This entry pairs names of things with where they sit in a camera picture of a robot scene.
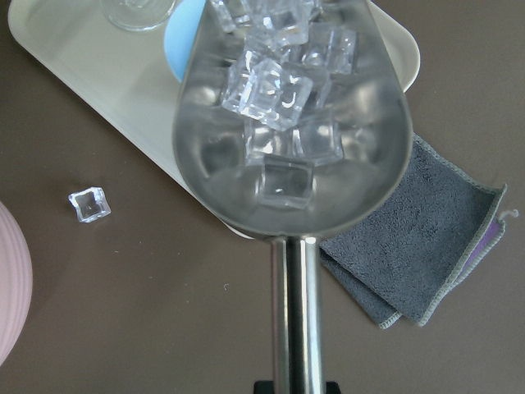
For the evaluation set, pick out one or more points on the ice cubes in scoop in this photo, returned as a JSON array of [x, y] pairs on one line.
[[279, 85]]

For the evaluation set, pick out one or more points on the cream rabbit tray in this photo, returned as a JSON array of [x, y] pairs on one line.
[[124, 76]]

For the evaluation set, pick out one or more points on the clear wine glass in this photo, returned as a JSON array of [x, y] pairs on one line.
[[137, 16]]

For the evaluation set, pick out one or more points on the steel ice scoop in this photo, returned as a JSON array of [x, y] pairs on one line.
[[376, 129]]

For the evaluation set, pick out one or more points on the grey folded cloth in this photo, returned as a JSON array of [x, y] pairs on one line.
[[403, 259]]

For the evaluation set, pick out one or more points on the pink bowl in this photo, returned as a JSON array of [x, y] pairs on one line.
[[16, 282]]

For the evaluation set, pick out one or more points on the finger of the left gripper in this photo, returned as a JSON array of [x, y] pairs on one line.
[[263, 387], [332, 388]]

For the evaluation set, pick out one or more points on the loose clear ice cube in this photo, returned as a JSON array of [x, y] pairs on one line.
[[90, 204]]

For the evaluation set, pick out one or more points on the light blue cup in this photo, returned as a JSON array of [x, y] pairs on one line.
[[179, 35]]

